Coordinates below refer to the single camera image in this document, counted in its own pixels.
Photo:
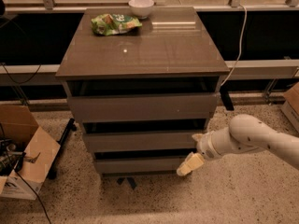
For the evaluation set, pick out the grey middle drawer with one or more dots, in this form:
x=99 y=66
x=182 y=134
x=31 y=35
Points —
x=142 y=135

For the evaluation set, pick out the grey bottom drawer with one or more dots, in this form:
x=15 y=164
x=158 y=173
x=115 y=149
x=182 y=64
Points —
x=141 y=161

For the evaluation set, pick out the green snack bag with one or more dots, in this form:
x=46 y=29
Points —
x=114 y=24

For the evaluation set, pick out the cardboard box right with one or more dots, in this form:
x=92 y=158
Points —
x=290 y=107

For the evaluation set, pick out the black stand leg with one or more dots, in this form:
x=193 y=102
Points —
x=70 y=127

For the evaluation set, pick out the black bracket behind cabinet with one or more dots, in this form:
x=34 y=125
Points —
x=226 y=100

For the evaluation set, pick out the open cardboard box left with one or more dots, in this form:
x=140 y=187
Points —
x=39 y=147

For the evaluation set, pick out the grey top drawer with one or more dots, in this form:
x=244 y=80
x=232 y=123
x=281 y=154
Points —
x=116 y=100

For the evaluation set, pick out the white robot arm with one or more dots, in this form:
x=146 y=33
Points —
x=244 y=134

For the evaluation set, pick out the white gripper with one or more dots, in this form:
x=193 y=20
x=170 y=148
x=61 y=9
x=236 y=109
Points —
x=206 y=146

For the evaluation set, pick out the grey drawer cabinet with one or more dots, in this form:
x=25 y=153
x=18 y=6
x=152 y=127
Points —
x=171 y=43

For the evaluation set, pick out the grey drawer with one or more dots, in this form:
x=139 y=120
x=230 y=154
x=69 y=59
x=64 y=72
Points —
x=141 y=161
x=116 y=100
x=142 y=135

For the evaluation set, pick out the white ceramic bowl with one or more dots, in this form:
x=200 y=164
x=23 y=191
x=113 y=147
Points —
x=141 y=8

